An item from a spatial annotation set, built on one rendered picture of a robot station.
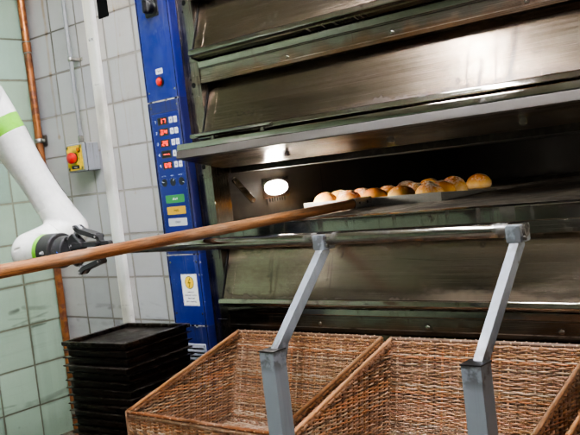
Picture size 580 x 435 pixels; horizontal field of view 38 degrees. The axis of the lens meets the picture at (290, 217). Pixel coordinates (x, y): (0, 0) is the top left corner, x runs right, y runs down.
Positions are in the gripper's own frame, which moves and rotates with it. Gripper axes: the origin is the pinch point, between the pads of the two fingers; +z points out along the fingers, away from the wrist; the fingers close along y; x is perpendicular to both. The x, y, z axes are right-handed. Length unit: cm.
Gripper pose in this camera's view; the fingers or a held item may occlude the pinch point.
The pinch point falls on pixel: (111, 248)
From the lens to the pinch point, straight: 209.1
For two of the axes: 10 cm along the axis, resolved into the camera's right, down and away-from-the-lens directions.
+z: 7.5, -0.5, -6.5
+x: -6.5, 1.2, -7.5
